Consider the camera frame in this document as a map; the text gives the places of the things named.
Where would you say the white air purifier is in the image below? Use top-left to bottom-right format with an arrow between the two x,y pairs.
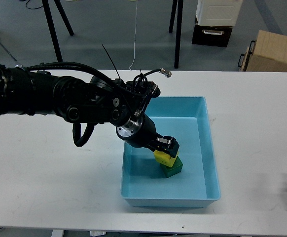
196,0 -> 243,26

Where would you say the black right table leg frame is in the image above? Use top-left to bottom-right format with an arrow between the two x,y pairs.
169,0 -> 183,69

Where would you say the black left table leg frame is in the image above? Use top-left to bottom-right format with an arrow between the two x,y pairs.
41,0 -> 75,62

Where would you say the white hanging cord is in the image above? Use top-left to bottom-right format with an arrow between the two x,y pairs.
129,0 -> 138,71

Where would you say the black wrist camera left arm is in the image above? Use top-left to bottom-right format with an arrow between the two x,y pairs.
126,70 -> 161,119

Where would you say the dark green cube block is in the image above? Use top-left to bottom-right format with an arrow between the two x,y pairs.
160,157 -> 183,178

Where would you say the black cable bundle left arm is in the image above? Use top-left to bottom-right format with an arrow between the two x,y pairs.
26,43 -> 173,148

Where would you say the yellow cube block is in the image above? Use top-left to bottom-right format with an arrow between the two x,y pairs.
153,150 -> 179,167

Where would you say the light blue plastic bin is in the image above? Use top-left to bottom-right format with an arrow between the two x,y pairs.
120,97 -> 220,208

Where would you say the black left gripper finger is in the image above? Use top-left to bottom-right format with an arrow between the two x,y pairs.
147,136 -> 179,158

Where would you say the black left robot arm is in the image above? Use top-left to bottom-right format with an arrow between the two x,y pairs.
0,62 -> 179,158

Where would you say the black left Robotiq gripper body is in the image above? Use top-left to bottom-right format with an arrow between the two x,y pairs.
116,114 -> 163,148

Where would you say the black table leg frame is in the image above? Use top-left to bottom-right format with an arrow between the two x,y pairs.
41,0 -> 75,62
169,0 -> 183,69

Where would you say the light wooden crate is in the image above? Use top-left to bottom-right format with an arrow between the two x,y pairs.
238,30 -> 287,72

